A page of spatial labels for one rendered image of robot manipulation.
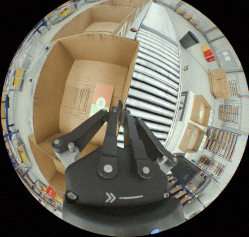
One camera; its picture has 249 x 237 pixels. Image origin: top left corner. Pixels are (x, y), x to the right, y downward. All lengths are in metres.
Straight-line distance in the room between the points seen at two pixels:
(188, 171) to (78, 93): 0.98
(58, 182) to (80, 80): 0.68
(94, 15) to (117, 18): 0.17
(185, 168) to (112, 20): 1.33
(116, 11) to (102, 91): 0.55
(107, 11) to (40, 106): 0.65
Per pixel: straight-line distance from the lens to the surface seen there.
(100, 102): 0.30
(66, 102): 0.39
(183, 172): 0.87
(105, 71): 0.35
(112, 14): 0.66
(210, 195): 0.87
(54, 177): 0.72
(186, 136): 0.83
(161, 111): 0.57
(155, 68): 0.63
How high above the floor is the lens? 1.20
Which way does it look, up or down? 80 degrees down
